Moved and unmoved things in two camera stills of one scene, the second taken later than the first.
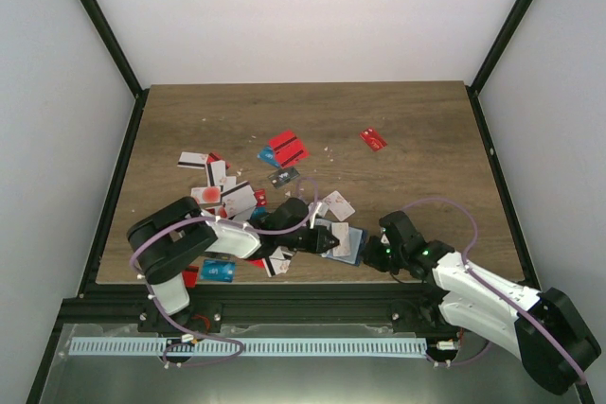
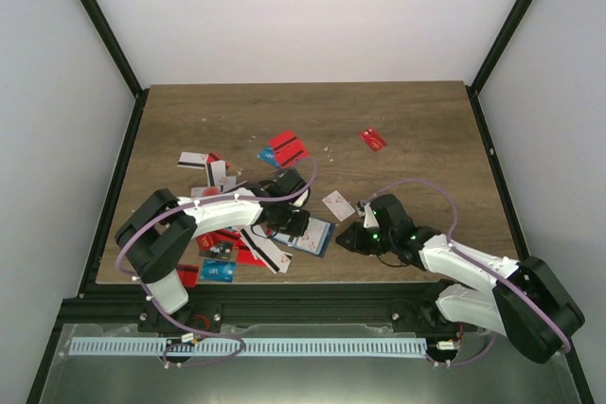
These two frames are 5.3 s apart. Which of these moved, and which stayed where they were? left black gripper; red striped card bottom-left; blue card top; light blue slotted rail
Moved: left black gripper
Stayed: red striped card bottom-left; blue card top; light blue slotted rail
